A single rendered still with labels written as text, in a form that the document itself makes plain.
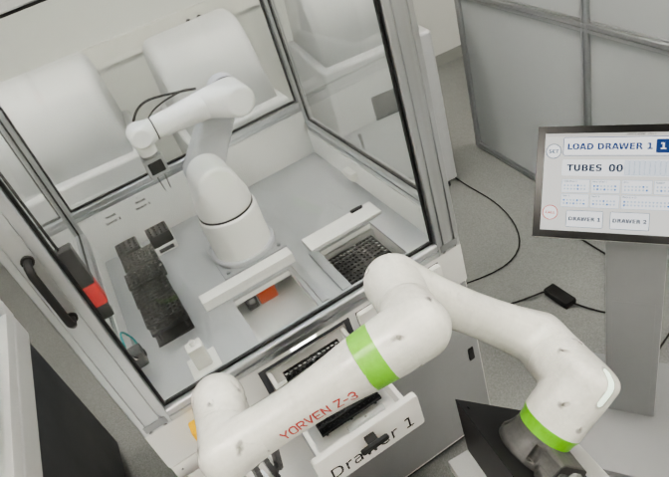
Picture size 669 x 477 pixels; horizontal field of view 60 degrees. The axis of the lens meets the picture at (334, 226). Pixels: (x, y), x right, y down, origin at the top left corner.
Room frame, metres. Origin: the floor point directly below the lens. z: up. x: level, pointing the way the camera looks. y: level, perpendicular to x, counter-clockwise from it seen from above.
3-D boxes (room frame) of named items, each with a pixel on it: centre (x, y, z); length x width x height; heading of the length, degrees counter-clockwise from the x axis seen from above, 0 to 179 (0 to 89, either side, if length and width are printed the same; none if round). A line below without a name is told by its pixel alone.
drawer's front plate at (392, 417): (0.84, 0.09, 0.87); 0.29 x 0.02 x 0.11; 107
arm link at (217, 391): (0.82, 0.34, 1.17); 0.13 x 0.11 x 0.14; 5
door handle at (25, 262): (1.00, 0.59, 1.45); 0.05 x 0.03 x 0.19; 17
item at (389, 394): (1.03, 0.15, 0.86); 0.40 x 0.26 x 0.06; 17
